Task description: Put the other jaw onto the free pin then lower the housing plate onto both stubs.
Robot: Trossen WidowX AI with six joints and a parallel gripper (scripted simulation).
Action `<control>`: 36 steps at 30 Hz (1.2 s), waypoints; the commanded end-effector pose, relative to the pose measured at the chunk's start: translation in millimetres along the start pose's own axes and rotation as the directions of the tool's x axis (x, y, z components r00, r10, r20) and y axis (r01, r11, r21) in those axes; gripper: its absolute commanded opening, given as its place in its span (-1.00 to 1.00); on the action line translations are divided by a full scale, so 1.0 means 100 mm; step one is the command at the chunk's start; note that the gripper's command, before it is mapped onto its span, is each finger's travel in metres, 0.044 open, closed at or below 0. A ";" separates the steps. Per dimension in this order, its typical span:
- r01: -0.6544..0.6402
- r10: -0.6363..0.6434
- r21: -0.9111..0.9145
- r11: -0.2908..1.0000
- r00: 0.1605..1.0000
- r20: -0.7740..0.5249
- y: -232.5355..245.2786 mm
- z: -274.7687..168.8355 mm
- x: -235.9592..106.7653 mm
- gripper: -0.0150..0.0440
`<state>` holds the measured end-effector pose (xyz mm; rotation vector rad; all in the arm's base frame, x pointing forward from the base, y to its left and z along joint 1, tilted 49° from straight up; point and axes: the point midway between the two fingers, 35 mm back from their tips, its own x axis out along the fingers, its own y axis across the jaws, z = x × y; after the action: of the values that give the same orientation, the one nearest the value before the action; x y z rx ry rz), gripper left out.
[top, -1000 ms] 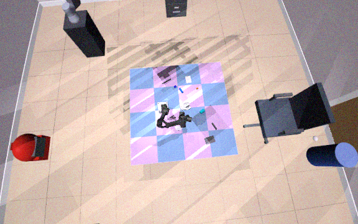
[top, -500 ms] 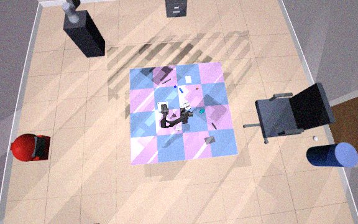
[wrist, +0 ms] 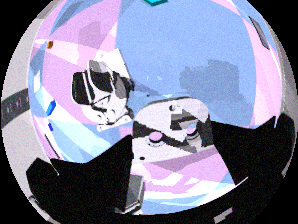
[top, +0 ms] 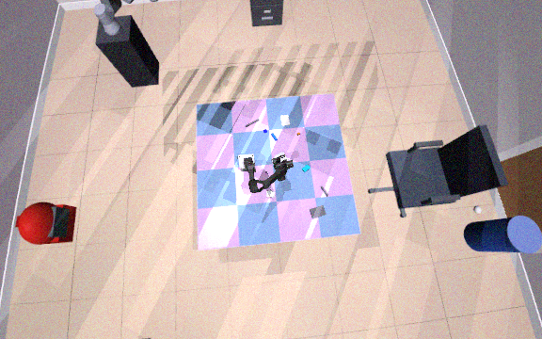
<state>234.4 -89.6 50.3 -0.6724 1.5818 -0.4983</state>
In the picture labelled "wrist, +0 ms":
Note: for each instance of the teal rectangular block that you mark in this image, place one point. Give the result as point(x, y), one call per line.
point(155, 2)

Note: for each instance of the blue rectangular block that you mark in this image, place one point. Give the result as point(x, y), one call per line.
point(52, 106)

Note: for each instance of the small brown block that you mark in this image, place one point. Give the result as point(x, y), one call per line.
point(50, 44)

